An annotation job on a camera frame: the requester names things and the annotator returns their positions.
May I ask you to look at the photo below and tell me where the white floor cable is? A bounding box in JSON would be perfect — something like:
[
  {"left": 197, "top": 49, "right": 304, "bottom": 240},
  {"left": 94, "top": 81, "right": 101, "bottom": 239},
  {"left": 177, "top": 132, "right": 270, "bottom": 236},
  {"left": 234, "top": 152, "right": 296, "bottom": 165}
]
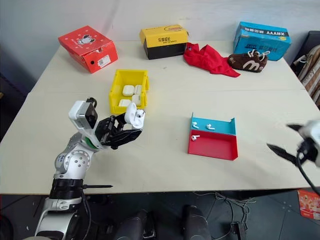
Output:
[{"left": 192, "top": 191, "right": 258, "bottom": 240}]

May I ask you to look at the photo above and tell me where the striped beige fabric pile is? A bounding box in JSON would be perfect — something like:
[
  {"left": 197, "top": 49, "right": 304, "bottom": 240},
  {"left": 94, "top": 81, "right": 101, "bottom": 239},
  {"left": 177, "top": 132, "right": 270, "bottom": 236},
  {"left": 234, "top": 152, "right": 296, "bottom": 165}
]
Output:
[{"left": 291, "top": 44, "right": 320, "bottom": 101}]

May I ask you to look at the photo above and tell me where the blue open tray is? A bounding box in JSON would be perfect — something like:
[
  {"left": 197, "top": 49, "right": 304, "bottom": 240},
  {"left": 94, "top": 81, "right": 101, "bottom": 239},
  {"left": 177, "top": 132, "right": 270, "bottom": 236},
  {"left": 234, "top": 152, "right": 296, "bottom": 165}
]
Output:
[{"left": 190, "top": 112, "right": 237, "bottom": 136}]

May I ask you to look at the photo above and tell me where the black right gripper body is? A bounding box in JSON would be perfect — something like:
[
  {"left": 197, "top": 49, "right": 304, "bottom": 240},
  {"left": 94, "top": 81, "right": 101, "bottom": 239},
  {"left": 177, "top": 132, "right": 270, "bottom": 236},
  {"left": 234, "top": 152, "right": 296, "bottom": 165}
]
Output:
[{"left": 296, "top": 138, "right": 318, "bottom": 164}]

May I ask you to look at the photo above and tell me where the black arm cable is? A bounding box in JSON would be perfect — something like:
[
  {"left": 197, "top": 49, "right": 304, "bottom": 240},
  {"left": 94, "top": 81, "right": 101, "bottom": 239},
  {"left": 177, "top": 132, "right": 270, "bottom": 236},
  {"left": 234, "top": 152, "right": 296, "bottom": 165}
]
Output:
[
  {"left": 79, "top": 186, "right": 92, "bottom": 227},
  {"left": 295, "top": 149, "right": 320, "bottom": 196}
]

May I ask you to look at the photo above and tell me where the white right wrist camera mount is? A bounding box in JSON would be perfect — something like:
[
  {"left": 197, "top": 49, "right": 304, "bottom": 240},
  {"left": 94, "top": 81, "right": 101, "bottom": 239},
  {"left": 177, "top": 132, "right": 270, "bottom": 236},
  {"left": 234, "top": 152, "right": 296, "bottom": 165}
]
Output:
[{"left": 299, "top": 119, "right": 320, "bottom": 168}]

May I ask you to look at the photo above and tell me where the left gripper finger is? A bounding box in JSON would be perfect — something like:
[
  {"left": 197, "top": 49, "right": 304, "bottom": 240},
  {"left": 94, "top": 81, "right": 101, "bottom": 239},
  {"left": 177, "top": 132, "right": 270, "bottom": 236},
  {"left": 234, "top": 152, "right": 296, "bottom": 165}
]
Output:
[
  {"left": 114, "top": 112, "right": 134, "bottom": 131},
  {"left": 109, "top": 128, "right": 144, "bottom": 151}
]

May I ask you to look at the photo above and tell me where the red cloth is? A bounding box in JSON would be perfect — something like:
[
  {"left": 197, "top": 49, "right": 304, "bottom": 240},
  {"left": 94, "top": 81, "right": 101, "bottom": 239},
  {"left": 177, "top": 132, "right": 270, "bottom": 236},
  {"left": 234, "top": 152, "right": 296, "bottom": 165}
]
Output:
[{"left": 183, "top": 42, "right": 241, "bottom": 78}]

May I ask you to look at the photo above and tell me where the yellow and black shoe box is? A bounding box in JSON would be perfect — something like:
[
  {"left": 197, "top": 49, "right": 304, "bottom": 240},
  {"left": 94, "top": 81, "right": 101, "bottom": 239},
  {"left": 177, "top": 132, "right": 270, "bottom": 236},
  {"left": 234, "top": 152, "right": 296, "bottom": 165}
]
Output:
[{"left": 139, "top": 23, "right": 190, "bottom": 61}]

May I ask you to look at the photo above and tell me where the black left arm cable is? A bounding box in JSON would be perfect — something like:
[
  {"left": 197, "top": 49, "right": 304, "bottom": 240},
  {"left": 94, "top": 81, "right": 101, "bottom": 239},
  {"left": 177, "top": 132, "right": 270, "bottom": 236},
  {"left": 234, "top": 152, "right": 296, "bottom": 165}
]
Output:
[{"left": 79, "top": 186, "right": 92, "bottom": 227}]

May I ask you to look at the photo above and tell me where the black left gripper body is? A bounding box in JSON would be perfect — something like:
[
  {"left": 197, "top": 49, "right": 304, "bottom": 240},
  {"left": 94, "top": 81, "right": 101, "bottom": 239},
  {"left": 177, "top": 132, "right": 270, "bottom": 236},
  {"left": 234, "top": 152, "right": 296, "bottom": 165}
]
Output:
[{"left": 94, "top": 116, "right": 121, "bottom": 150}]

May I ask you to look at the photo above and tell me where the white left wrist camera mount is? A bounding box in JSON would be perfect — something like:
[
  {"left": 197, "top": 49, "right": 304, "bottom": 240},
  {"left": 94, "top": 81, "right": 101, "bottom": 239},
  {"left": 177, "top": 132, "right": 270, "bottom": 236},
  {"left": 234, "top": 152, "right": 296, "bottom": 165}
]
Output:
[{"left": 68, "top": 100, "right": 99, "bottom": 148}]

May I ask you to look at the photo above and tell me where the red shoe box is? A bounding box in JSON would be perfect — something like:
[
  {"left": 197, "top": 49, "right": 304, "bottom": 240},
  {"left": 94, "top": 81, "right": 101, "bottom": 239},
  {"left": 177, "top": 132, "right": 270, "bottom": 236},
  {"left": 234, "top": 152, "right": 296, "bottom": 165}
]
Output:
[{"left": 57, "top": 25, "right": 119, "bottom": 74}]

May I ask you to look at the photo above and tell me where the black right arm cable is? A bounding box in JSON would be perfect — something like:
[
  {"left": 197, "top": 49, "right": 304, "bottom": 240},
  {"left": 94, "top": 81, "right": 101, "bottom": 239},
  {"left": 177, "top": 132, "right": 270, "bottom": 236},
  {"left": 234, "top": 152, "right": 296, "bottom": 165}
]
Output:
[{"left": 295, "top": 149, "right": 320, "bottom": 196}]

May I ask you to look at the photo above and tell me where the yellow plastic bin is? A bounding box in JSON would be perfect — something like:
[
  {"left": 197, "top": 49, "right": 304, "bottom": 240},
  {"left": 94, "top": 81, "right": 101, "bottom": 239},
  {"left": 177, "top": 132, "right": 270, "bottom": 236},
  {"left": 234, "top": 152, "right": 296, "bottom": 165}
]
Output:
[{"left": 108, "top": 69, "right": 151, "bottom": 116}]

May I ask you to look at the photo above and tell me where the orange printed carton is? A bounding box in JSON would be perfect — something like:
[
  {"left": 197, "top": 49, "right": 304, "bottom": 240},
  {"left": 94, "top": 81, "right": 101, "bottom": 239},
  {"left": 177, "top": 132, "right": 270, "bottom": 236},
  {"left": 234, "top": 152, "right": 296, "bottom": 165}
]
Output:
[{"left": 297, "top": 189, "right": 320, "bottom": 221}]

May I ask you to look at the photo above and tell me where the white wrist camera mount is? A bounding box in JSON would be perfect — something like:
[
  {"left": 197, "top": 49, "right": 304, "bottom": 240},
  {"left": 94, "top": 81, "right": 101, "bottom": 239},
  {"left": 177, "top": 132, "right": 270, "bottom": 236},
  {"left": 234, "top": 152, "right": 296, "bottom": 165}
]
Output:
[
  {"left": 68, "top": 100, "right": 99, "bottom": 148},
  {"left": 299, "top": 119, "right": 320, "bottom": 168}
]

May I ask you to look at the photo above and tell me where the brown plush shoe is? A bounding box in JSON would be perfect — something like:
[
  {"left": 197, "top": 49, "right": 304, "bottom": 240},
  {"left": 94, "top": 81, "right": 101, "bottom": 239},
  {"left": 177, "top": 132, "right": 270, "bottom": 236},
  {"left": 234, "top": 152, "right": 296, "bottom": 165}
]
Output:
[{"left": 227, "top": 49, "right": 269, "bottom": 73}]

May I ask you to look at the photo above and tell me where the black power adapter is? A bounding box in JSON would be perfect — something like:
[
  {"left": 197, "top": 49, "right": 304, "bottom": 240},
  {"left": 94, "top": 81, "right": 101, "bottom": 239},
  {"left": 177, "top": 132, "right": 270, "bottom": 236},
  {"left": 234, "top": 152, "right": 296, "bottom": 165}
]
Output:
[{"left": 231, "top": 221, "right": 248, "bottom": 237}]

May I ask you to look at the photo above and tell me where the blue shoe box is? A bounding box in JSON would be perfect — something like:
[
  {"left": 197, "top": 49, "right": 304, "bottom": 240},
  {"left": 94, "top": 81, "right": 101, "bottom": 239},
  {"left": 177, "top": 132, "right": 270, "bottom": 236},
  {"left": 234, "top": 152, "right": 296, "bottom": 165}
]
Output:
[{"left": 233, "top": 21, "right": 293, "bottom": 62}]

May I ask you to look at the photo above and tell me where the black cable tie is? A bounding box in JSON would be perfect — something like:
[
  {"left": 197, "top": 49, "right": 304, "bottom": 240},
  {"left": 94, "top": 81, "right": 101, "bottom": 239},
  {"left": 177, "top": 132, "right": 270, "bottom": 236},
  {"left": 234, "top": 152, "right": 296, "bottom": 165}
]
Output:
[{"left": 81, "top": 184, "right": 114, "bottom": 190}]

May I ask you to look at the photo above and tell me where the red open tray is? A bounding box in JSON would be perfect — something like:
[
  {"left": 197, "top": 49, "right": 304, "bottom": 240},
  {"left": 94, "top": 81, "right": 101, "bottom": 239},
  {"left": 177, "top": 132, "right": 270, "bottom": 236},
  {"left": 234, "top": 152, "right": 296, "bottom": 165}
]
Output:
[{"left": 187, "top": 129, "right": 239, "bottom": 161}]

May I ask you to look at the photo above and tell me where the dark rounded shape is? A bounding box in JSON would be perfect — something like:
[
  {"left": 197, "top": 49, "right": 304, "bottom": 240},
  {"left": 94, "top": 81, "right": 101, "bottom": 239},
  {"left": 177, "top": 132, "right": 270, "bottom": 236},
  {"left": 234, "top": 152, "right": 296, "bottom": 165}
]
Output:
[
  {"left": 116, "top": 209, "right": 156, "bottom": 240},
  {"left": 183, "top": 204, "right": 219, "bottom": 240}
]

